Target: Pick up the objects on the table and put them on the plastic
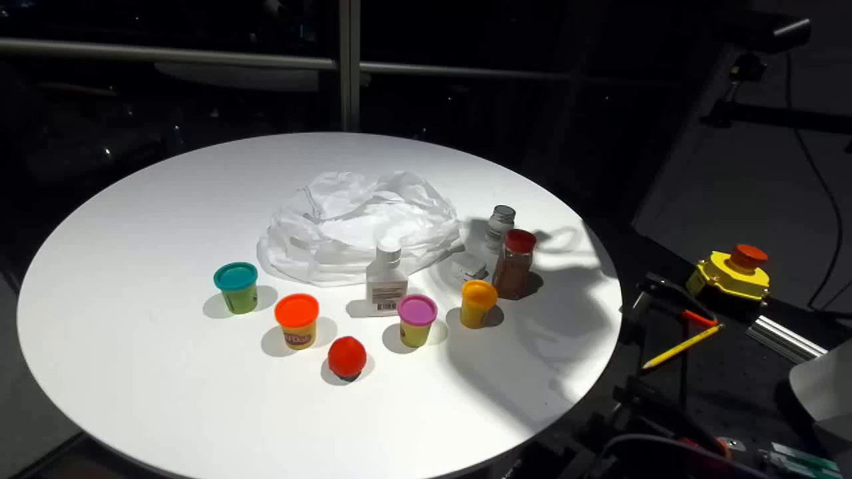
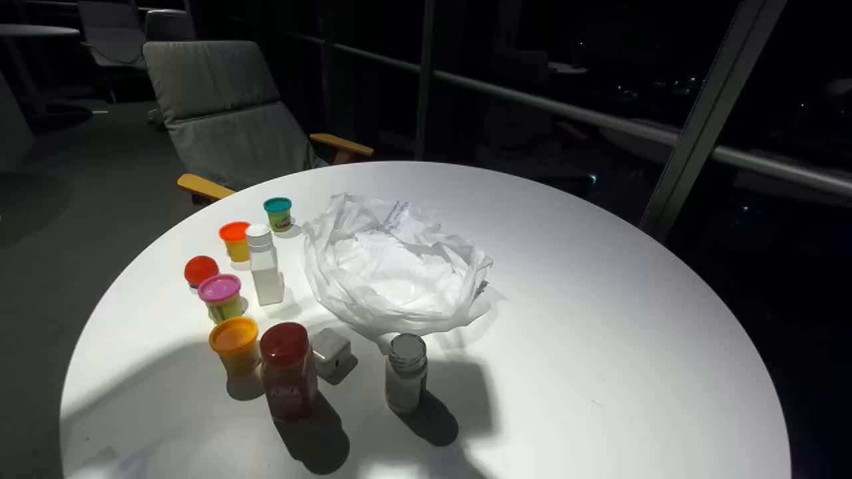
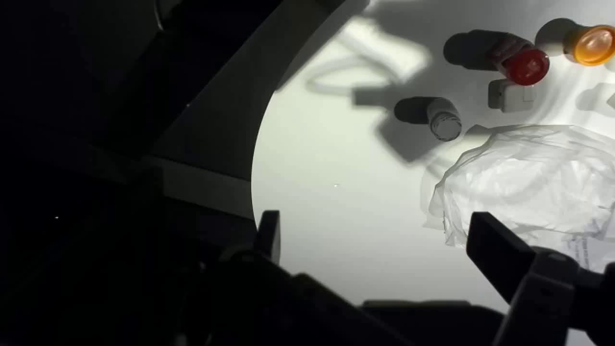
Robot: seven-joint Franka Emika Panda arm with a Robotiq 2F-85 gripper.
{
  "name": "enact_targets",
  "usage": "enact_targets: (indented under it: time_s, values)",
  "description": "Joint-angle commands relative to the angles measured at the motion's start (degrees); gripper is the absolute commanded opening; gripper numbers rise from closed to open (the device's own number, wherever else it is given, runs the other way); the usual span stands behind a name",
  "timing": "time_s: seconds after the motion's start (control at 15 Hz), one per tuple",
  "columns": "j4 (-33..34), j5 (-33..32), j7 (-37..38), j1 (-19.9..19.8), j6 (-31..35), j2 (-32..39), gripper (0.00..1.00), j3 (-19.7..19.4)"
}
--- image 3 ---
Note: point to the small white pill bottle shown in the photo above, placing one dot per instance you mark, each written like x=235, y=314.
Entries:
x=445, y=124

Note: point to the crumpled clear plastic bag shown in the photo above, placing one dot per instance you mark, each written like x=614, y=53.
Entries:
x=531, y=185

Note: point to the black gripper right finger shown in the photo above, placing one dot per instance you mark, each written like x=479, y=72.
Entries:
x=512, y=262

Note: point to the yellow lid dough can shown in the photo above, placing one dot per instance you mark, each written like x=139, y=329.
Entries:
x=591, y=45

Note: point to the brown spice bottle red cap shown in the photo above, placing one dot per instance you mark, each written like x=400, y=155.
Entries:
x=525, y=64

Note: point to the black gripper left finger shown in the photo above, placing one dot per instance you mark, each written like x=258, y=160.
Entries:
x=270, y=233

